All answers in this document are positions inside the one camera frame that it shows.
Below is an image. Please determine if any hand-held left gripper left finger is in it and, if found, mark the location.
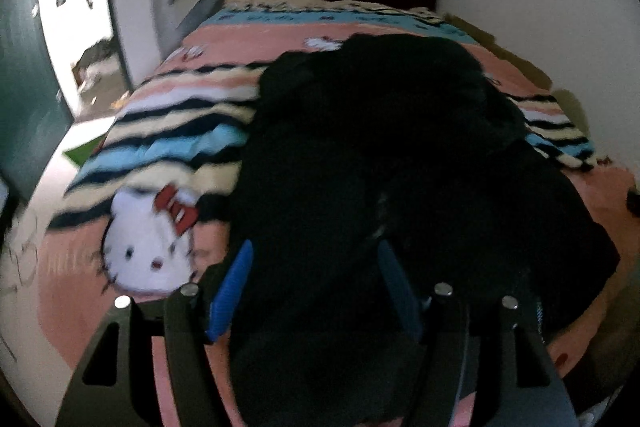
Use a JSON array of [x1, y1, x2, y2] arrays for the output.
[[55, 239, 256, 427]]

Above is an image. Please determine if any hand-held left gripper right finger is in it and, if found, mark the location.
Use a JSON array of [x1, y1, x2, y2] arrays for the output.
[[377, 239, 581, 427]]

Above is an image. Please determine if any black hooded jacket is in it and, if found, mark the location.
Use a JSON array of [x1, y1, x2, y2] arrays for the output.
[[227, 33, 621, 425]]

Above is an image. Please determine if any pile of clothes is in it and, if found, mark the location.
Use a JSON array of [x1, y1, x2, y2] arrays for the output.
[[72, 39, 118, 82]]

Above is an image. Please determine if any pink cartoon cat printed blanket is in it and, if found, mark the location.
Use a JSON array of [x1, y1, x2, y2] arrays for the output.
[[10, 0, 636, 413]]

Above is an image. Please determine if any green sheet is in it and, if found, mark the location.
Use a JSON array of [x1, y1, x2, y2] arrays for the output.
[[64, 139, 101, 168]]

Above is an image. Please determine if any olive green bedding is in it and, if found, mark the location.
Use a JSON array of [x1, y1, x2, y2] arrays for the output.
[[445, 14, 593, 142]]

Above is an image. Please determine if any dark green door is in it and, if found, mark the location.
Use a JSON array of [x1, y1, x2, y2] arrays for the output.
[[0, 0, 76, 198]]

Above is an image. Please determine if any grey wall shelf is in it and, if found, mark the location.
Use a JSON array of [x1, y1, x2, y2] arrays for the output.
[[167, 0, 231, 38]]

